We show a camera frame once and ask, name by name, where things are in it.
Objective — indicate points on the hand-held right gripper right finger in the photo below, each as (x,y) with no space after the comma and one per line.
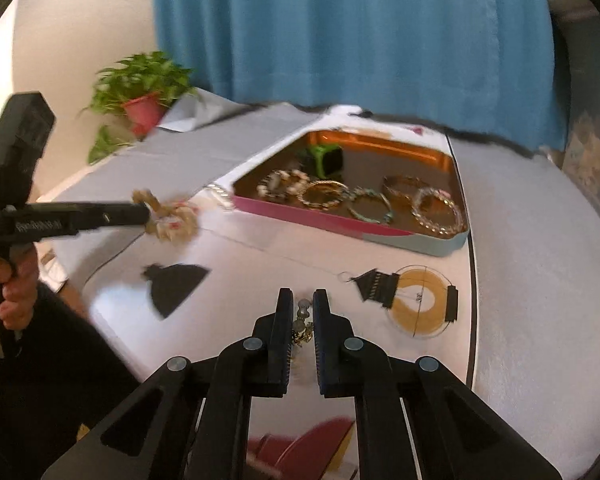
(322,350)

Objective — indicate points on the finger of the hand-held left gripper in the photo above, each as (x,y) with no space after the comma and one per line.
(125,214)

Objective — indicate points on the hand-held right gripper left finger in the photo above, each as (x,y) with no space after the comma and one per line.
(285,340)

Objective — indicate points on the small metal charm earring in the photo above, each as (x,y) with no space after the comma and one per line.
(302,317)

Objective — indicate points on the green wrist watch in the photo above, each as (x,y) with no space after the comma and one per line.
(325,160)

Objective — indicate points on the thin metal bangle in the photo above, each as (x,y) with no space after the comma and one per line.
(405,178)

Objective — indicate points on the metal tin tray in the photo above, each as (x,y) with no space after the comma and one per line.
(370,165)

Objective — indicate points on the person's left forearm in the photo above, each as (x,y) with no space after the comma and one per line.
(55,360)

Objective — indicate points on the person's left hand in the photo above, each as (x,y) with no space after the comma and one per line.
(17,295)

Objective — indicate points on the white lamp print table runner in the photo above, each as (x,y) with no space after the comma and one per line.
(280,260)

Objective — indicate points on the potted green plant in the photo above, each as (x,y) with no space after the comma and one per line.
(140,75)

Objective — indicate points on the grey tablecloth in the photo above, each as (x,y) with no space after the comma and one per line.
(530,285)

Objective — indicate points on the blue curtain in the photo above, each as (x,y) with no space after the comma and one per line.
(355,35)

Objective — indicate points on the clear storage box purple lid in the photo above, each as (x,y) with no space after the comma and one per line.
(590,145)

